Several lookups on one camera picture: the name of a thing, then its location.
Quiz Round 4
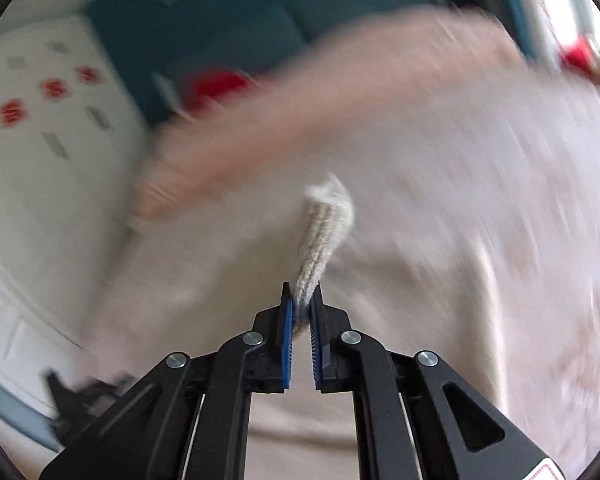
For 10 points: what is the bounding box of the cream knitted sweater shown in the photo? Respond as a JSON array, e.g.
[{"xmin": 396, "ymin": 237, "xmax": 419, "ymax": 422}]
[{"xmin": 291, "ymin": 174, "xmax": 355, "ymax": 333}]

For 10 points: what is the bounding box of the red pillow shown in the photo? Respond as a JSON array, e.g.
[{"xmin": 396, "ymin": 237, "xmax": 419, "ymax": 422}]
[{"xmin": 181, "ymin": 70, "xmax": 254, "ymax": 112}]

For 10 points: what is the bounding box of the pink folded duvet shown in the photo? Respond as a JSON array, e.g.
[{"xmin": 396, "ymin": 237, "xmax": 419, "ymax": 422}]
[{"xmin": 132, "ymin": 6, "xmax": 524, "ymax": 221}]

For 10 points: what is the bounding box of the white wall with red stickers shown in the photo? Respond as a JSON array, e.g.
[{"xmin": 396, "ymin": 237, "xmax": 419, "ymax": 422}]
[{"xmin": 0, "ymin": 14, "xmax": 152, "ymax": 401}]

